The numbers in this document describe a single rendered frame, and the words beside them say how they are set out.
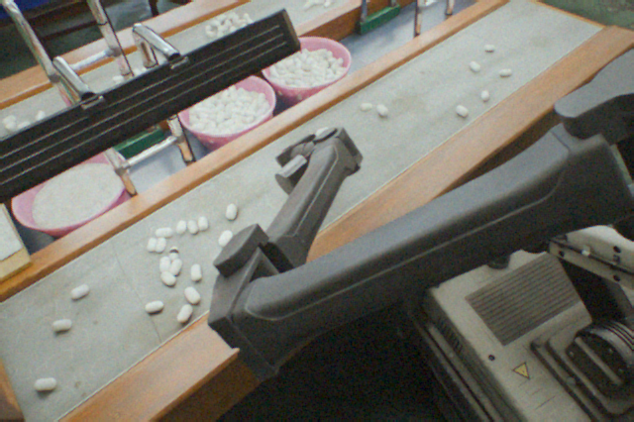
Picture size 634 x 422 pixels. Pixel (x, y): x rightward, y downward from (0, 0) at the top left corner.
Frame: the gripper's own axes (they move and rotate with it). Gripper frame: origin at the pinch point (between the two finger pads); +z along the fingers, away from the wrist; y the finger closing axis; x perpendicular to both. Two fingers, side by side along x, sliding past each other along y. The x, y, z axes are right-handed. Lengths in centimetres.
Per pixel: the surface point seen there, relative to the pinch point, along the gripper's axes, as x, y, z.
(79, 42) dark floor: -106, -16, 252
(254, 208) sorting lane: 5.6, 11.4, 2.4
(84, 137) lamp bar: -22.3, 33.9, -16.2
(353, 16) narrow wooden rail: -24, -64, 38
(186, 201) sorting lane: -2.6, 21.6, 12.3
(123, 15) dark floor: -113, -54, 261
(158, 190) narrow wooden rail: -7.8, 25.2, 14.6
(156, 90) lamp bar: -23.7, 20.8, -16.8
